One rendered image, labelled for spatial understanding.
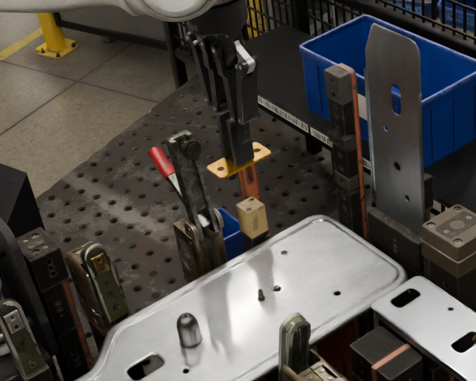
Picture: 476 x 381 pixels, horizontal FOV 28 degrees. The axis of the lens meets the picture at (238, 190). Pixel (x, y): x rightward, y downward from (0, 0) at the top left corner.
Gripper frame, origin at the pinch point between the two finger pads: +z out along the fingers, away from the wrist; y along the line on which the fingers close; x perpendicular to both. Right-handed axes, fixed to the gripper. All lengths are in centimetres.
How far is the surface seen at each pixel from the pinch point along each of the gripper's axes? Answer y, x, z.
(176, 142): -15.0, -1.3, 7.3
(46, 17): -298, 85, 111
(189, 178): -14.8, -0.5, 14.2
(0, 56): -318, 65, 131
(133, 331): -6.9, -18.3, 28.7
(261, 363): 11.0, -8.0, 28.6
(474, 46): -10, 55, 13
